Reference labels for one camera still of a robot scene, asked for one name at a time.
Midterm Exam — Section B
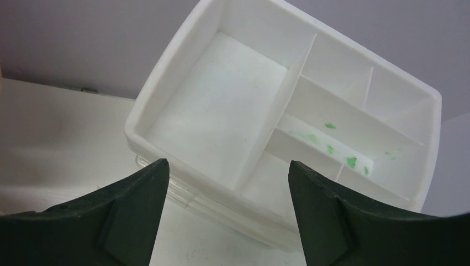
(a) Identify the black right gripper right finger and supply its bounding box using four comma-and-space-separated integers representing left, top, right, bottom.
288, 161, 469, 265

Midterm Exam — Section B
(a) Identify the white drawer organizer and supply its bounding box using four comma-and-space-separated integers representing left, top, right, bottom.
124, 1, 442, 252

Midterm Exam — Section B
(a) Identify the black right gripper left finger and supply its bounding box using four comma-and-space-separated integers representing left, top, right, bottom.
1, 158, 170, 265

